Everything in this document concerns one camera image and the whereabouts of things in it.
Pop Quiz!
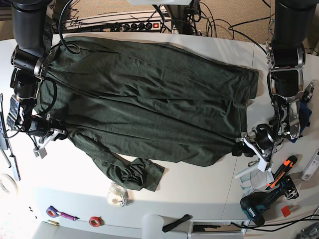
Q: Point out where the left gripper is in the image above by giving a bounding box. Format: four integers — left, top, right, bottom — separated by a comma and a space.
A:
231, 124, 275, 172

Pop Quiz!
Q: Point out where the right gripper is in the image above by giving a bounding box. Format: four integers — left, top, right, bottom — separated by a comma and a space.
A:
24, 118, 69, 158

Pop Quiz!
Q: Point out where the dark green t-shirt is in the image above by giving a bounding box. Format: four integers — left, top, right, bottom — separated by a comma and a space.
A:
35, 37, 259, 191

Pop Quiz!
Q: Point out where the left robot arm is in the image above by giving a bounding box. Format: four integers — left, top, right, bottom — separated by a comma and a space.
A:
232, 0, 319, 172

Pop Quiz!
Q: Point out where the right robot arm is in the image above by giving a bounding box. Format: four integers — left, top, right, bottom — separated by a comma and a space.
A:
6, 0, 68, 158

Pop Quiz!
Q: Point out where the silver carabiner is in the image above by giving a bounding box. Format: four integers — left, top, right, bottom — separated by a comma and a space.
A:
247, 160, 259, 167

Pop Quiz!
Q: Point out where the white paper booklet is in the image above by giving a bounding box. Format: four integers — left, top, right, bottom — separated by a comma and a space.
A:
235, 165, 274, 196

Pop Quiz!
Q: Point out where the orange black utility knife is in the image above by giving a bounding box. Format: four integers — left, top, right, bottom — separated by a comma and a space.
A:
265, 155, 298, 190

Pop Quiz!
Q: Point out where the grey remote panel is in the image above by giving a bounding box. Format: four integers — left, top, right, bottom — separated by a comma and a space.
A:
0, 112, 8, 150

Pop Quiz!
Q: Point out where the grey usb hub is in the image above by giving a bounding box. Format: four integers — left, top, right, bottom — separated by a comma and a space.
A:
9, 154, 20, 181

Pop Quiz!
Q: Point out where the white masking tape roll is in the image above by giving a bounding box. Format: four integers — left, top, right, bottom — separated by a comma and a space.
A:
0, 173, 18, 195

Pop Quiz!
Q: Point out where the red square sticker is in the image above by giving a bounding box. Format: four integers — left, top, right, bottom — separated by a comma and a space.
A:
281, 206, 291, 218

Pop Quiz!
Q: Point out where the blue box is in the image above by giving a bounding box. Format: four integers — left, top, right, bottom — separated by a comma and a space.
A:
290, 102, 312, 143

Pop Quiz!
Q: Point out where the purple tape roll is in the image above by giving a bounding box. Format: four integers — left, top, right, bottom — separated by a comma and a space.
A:
46, 206, 59, 218

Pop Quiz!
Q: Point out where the purple pen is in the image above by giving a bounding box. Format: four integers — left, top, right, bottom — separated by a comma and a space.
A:
57, 212, 79, 221

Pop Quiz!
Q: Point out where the metal clip pulley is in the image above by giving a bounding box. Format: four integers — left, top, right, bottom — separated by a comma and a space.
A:
302, 80, 315, 104

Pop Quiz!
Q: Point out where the red tape roll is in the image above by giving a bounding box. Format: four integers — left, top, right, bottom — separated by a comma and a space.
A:
89, 216, 102, 228

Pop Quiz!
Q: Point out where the white plastic tube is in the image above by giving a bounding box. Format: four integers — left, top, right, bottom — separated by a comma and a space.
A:
142, 214, 164, 239

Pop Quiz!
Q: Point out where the black power strip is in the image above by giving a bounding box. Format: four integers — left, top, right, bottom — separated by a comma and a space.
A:
110, 22, 161, 32

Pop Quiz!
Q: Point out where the teal cordless drill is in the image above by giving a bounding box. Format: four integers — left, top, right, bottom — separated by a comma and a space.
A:
240, 175, 299, 227

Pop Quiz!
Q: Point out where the black strap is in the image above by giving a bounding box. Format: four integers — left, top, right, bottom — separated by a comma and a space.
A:
162, 214, 192, 233

